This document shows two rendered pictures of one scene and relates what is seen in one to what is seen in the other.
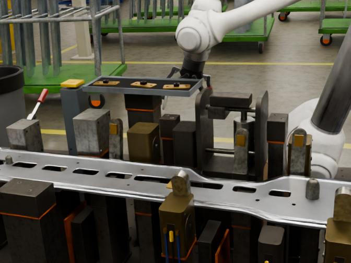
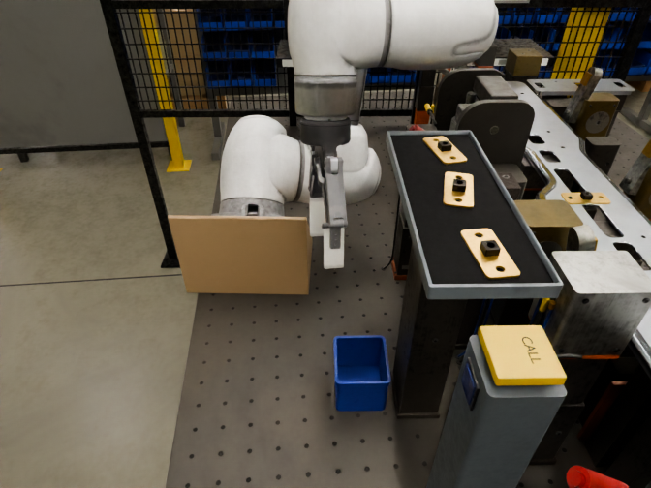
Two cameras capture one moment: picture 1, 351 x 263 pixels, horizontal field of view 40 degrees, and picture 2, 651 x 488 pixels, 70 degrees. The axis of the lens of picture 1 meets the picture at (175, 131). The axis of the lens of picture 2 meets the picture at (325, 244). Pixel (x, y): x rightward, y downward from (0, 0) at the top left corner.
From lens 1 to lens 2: 196 cm
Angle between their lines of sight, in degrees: 93
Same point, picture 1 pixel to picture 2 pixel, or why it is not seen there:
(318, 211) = (546, 121)
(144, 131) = (559, 206)
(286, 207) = (558, 134)
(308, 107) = (270, 131)
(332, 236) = (611, 99)
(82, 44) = not seen: outside the picture
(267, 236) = (608, 141)
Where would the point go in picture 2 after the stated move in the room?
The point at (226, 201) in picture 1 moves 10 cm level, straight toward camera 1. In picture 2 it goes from (587, 162) to (625, 156)
